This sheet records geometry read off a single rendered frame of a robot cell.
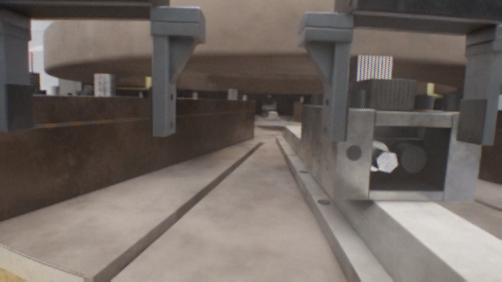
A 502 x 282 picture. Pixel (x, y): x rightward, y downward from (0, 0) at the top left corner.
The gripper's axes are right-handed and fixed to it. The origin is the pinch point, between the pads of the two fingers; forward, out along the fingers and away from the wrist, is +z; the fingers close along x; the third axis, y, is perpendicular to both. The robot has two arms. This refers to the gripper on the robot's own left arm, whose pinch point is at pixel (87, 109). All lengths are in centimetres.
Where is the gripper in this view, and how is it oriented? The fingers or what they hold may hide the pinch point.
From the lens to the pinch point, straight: 25.3
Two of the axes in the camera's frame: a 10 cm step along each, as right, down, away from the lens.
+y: -0.2, -1.0, 9.9
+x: -10.0, -0.3, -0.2
